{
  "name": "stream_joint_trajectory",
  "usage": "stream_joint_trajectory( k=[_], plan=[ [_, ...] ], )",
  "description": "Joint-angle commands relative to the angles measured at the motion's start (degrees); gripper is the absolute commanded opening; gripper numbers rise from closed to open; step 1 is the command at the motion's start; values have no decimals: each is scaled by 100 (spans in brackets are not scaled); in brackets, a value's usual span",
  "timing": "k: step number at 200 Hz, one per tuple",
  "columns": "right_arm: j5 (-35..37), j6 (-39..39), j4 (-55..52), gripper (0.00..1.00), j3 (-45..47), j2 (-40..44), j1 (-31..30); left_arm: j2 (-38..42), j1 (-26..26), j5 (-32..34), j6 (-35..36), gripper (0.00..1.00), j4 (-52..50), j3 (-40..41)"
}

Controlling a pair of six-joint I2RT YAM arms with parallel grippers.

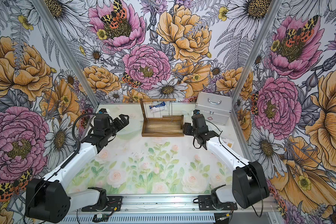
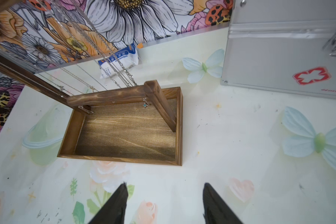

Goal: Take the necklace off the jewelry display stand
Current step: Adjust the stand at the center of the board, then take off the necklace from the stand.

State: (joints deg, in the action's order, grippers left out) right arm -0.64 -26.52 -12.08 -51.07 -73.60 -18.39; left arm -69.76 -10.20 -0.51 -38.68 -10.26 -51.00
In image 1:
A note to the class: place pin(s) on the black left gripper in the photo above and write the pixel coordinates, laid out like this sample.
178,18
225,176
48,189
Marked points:
120,125

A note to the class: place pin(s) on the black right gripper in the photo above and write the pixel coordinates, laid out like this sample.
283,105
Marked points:
186,128

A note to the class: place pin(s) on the wooden jewelry display stand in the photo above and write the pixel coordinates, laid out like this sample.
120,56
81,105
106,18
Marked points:
163,126

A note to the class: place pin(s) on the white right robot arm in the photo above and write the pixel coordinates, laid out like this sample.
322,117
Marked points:
249,184

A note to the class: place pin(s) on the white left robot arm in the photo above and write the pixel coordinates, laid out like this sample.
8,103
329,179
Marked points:
47,199

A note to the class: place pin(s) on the white blue toothpaste tube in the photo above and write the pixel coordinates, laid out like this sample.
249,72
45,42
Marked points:
158,107

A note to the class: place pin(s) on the silver aluminium first aid case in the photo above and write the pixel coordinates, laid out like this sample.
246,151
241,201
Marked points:
215,108

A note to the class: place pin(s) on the red white bandage box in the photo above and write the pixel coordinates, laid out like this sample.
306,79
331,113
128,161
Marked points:
227,142

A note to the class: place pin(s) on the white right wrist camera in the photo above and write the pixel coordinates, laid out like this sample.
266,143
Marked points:
196,112

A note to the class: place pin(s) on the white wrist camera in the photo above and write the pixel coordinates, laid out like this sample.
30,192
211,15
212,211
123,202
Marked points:
102,111
196,112

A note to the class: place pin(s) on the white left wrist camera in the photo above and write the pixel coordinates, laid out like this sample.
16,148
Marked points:
102,111

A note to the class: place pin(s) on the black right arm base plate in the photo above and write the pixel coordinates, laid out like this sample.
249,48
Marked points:
211,203

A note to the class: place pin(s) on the aluminium front rail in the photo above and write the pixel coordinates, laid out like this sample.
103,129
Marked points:
181,203

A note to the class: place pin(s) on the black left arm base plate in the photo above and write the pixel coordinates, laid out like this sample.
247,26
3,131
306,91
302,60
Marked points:
108,204

